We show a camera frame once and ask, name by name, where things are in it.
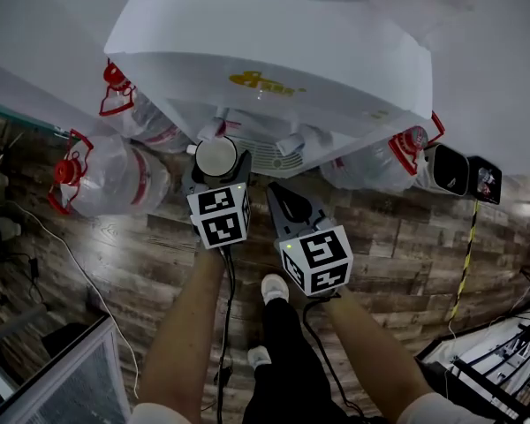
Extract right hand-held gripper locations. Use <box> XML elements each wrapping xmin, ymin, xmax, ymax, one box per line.
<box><xmin>265</xmin><ymin>182</ymin><xmax>354</xmax><ymax>299</ymax></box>

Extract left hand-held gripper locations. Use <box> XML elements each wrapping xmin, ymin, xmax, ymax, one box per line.
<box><xmin>180</xmin><ymin>148</ymin><xmax>254</xmax><ymax>250</ymax></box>

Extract white cup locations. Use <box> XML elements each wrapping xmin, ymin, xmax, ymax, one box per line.
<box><xmin>193</xmin><ymin>135</ymin><xmax>239</xmax><ymax>178</ymax></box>

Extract white water dispenser tap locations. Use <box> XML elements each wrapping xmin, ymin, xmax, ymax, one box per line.
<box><xmin>276</xmin><ymin>124</ymin><xmax>308</xmax><ymax>156</ymax></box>
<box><xmin>197</xmin><ymin>107</ymin><xmax>231</xmax><ymax>143</ymax></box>

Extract white water dispenser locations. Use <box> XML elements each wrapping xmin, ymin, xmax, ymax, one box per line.
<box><xmin>103</xmin><ymin>0</ymin><xmax>434</xmax><ymax>179</ymax></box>

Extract person's right forearm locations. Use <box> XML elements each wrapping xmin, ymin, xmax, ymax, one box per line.
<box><xmin>321</xmin><ymin>294</ymin><xmax>435</xmax><ymax>414</ymax></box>

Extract person's left forearm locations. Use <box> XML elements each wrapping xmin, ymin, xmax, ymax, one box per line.
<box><xmin>137</xmin><ymin>246</ymin><xmax>227</xmax><ymax>417</ymax></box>

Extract clear water bottle red cap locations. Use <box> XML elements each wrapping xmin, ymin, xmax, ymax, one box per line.
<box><xmin>98</xmin><ymin>58</ymin><xmax>196</xmax><ymax>155</ymax></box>
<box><xmin>47</xmin><ymin>128</ymin><xmax>174</xmax><ymax>218</ymax></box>
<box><xmin>318</xmin><ymin>111</ymin><xmax>446</xmax><ymax>193</ymax></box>

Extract person's white shoe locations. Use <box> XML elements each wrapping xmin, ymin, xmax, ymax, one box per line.
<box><xmin>261</xmin><ymin>273</ymin><xmax>291</xmax><ymax>307</ymax></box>
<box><xmin>246</xmin><ymin>345</ymin><xmax>273</xmax><ymax>370</ymax></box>

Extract person's black trousers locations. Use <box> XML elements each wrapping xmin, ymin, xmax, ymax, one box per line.
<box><xmin>242</xmin><ymin>297</ymin><xmax>352</xmax><ymax>424</ymax></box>

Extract black box device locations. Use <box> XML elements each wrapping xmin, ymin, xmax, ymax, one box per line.
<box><xmin>466</xmin><ymin>155</ymin><xmax>504</xmax><ymax>207</ymax></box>

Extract person's left white sleeve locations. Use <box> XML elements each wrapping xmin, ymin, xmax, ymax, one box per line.
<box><xmin>126</xmin><ymin>402</ymin><xmax>205</xmax><ymax>424</ymax></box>

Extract person's white sleeve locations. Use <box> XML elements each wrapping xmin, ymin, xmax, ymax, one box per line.
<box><xmin>396</xmin><ymin>390</ymin><xmax>485</xmax><ymax>424</ymax></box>
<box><xmin>126</xmin><ymin>402</ymin><xmax>205</xmax><ymax>424</ymax></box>

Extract person's right white sleeve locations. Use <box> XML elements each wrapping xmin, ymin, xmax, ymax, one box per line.
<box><xmin>396</xmin><ymin>390</ymin><xmax>485</xmax><ymax>424</ymax></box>

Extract black equipment rack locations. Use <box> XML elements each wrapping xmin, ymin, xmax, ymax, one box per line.
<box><xmin>413</xmin><ymin>296</ymin><xmax>530</xmax><ymax>424</ymax></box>

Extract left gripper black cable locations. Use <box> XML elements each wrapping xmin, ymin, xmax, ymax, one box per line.
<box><xmin>213</xmin><ymin>244</ymin><xmax>239</xmax><ymax>424</ymax></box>

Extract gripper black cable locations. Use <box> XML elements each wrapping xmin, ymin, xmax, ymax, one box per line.
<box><xmin>213</xmin><ymin>244</ymin><xmax>239</xmax><ymax>424</ymax></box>
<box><xmin>301</xmin><ymin>293</ymin><xmax>368</xmax><ymax>420</ymax></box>

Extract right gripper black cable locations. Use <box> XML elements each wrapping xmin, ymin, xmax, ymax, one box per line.
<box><xmin>301</xmin><ymin>293</ymin><xmax>368</xmax><ymax>420</ymax></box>

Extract thin white floor cable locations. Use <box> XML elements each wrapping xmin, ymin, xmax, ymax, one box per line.
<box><xmin>3</xmin><ymin>200</ymin><xmax>141</xmax><ymax>400</ymax></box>

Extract yellow black striped cable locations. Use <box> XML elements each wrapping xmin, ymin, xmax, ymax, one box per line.
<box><xmin>447</xmin><ymin>200</ymin><xmax>481</xmax><ymax>327</ymax></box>

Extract glass cabinet with metal frame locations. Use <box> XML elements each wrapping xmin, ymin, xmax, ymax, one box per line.
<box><xmin>0</xmin><ymin>312</ymin><xmax>133</xmax><ymax>424</ymax></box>

